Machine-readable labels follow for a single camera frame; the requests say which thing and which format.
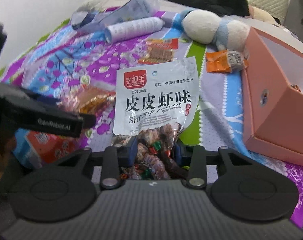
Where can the purple floral plastic bag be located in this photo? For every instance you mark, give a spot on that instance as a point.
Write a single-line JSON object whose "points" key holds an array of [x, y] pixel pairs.
{"points": [[92, 20]]}

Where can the shrimp flavour snack bag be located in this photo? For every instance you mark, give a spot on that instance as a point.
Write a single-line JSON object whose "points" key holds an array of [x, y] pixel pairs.
{"points": [[154, 105]]}

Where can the red clear snack bag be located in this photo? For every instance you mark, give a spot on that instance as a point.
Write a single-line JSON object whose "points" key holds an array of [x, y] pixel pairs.
{"points": [[54, 134]]}

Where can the orange small snack packet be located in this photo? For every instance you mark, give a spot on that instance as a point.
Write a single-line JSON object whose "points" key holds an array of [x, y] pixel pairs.
{"points": [[225, 61]]}

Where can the white blue plush toy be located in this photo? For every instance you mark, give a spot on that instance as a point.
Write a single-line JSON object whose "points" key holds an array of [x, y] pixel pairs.
{"points": [[206, 27]]}

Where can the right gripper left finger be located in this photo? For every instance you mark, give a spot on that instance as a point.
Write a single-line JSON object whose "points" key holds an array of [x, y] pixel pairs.
{"points": [[115, 157]]}

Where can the white spray can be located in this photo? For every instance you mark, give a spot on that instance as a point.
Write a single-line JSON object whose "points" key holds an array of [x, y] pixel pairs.
{"points": [[132, 29]]}

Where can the pink open storage box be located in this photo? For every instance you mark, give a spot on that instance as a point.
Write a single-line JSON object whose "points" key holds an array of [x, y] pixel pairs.
{"points": [[273, 96]]}

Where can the colourful floral bed sheet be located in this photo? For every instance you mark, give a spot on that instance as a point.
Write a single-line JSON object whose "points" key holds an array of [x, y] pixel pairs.
{"points": [[63, 62]]}

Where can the beige pillow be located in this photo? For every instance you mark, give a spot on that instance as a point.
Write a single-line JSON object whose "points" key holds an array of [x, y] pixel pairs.
{"points": [[261, 15]]}

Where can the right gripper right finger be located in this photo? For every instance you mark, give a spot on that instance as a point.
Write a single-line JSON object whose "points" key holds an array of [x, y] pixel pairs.
{"points": [[195, 158]]}

